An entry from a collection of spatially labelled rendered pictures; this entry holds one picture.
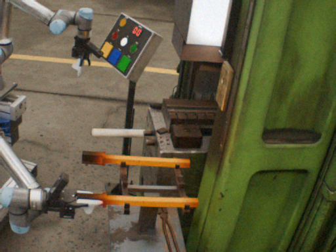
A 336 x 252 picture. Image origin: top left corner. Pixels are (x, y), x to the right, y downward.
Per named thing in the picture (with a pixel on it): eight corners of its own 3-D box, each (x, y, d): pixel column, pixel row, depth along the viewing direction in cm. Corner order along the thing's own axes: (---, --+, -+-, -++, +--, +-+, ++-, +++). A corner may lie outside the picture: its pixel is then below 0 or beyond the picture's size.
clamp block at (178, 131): (173, 148, 201) (175, 135, 198) (170, 137, 208) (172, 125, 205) (200, 148, 204) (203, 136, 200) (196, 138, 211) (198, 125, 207)
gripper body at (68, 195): (76, 205, 165) (44, 203, 163) (77, 187, 160) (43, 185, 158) (76, 219, 158) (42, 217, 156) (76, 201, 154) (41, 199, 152)
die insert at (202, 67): (199, 70, 202) (201, 58, 199) (195, 63, 208) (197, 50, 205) (262, 74, 208) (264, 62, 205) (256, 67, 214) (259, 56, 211)
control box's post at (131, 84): (119, 195, 308) (134, 42, 254) (118, 191, 312) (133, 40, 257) (124, 195, 309) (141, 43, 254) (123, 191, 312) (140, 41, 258)
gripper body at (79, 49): (77, 53, 249) (78, 33, 243) (91, 56, 248) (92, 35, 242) (71, 58, 243) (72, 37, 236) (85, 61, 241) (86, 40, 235)
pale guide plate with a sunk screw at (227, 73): (221, 111, 178) (229, 71, 170) (214, 99, 186) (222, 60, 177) (226, 111, 179) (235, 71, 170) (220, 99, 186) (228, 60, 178)
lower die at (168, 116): (168, 132, 211) (170, 116, 207) (161, 110, 228) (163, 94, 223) (254, 134, 220) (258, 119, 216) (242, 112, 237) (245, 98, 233)
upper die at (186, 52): (180, 60, 193) (183, 39, 188) (171, 42, 210) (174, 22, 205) (272, 66, 202) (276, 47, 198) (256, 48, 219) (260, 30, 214)
